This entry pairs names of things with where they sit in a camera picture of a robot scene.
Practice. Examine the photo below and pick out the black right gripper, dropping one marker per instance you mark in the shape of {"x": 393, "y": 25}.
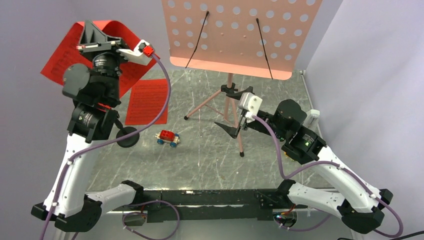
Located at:
{"x": 234, "y": 131}

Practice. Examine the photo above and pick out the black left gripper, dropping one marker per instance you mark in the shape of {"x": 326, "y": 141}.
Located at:
{"x": 93, "y": 41}

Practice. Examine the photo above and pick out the red sheet music folder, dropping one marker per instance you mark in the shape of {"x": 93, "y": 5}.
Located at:
{"x": 99, "y": 83}

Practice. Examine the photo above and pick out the pink tripod music stand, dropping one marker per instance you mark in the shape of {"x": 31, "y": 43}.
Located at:
{"x": 259, "y": 38}

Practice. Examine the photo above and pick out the red sheet music page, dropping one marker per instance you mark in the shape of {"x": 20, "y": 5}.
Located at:
{"x": 146, "y": 100}

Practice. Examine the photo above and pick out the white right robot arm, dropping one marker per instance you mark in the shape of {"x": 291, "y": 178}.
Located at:
{"x": 358, "y": 204}

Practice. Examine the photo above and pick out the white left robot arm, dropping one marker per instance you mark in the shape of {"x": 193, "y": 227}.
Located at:
{"x": 68, "y": 205}

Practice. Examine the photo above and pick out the red blue toy car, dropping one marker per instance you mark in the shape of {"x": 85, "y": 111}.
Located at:
{"x": 165, "y": 136}

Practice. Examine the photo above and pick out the black microphone on stand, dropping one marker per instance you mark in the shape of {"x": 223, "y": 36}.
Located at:
{"x": 127, "y": 136}

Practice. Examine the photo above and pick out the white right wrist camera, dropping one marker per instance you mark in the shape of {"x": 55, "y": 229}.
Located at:
{"x": 250, "y": 105}

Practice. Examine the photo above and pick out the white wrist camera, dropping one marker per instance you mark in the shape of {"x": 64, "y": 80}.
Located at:
{"x": 250, "y": 105}
{"x": 141, "y": 54}

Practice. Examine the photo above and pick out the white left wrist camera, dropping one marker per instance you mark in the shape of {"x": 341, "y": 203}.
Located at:
{"x": 141, "y": 54}

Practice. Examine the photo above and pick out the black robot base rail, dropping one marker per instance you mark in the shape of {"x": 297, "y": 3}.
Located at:
{"x": 259, "y": 204}

